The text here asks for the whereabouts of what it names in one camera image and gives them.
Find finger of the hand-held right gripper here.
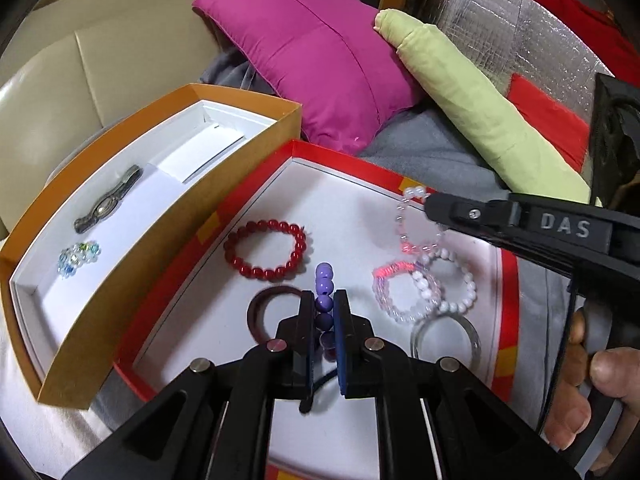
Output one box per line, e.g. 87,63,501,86
424,191,512,235
479,231,577,279

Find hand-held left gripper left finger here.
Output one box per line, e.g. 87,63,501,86
62,289,317,480

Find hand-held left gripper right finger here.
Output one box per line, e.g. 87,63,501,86
334,289,581,480

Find pink clear bead bracelet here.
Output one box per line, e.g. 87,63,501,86
371,260,443,323
394,186,448,256

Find purple bead bracelet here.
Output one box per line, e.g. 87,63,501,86
314,262,337,361

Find white bead bracelet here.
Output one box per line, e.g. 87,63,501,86
412,250,478,316

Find red cardboard tray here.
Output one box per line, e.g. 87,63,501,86
112,140,523,480

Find red bead bracelet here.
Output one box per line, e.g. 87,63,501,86
222,219,307,281

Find person's right hand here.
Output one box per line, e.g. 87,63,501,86
542,305,640,473

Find grey blanket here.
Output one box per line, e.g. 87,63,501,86
0,47,591,480

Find clear plastic bangle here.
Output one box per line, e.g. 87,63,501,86
410,312,482,361

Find light green rolled cloth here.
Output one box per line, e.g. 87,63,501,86
374,8,603,206

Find orange box with white insert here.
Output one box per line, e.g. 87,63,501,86
0,84,303,408

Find silver insulated bag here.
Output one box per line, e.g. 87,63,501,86
430,0,621,173

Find magenta pillow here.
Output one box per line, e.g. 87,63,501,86
192,0,426,151

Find red cloth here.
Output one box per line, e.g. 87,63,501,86
505,0,631,66

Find silver wristwatch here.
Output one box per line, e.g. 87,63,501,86
74,165,143,233

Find beige leather sofa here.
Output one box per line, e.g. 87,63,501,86
0,0,271,241

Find black hair tie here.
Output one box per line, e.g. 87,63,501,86
299,370,341,413

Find dark red hair tie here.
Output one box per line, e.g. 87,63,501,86
246,285,303,346

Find clear crystal bead bracelet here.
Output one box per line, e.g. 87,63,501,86
56,241,101,278

